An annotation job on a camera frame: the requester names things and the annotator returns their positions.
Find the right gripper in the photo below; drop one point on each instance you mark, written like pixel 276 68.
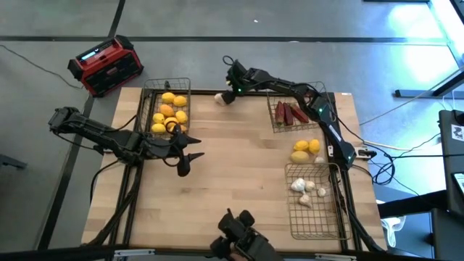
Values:
pixel 237 79

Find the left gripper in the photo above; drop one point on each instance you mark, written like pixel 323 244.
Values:
pixel 177 148

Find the small white garlic bulb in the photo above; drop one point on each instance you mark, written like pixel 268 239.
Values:
pixel 319 160

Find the large white garlic bulb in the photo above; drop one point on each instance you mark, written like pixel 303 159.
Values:
pixel 298 185

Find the small white garlic clove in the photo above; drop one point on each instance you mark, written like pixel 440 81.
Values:
pixel 321 192

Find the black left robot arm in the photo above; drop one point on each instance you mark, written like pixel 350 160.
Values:
pixel 90 130

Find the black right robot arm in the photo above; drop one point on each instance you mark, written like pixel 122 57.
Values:
pixel 333 134

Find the red and black jobsite radio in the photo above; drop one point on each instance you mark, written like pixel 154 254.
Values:
pixel 105 67

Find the black rig crossbeam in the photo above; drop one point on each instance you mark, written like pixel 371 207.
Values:
pixel 54 255

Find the black desk foot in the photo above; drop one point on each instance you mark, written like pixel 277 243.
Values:
pixel 413 93

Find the grey furniture foot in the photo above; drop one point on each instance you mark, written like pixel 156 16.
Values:
pixel 11 162

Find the white plastic bag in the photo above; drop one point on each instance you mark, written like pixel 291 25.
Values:
pixel 393 226

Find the black desk base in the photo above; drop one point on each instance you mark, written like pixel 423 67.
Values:
pixel 413 206

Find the black computer tower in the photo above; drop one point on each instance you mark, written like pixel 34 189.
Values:
pixel 449 163

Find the silver metal bracket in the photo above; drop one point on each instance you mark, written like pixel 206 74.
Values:
pixel 134 253
pixel 335 257

